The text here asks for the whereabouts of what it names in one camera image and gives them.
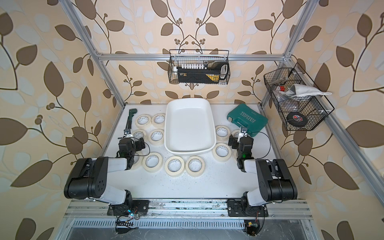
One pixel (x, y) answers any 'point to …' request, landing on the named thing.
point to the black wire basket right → (301, 104)
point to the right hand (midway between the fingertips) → (240, 135)
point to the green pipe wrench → (131, 112)
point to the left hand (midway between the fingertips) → (134, 137)
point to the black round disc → (297, 119)
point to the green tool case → (245, 116)
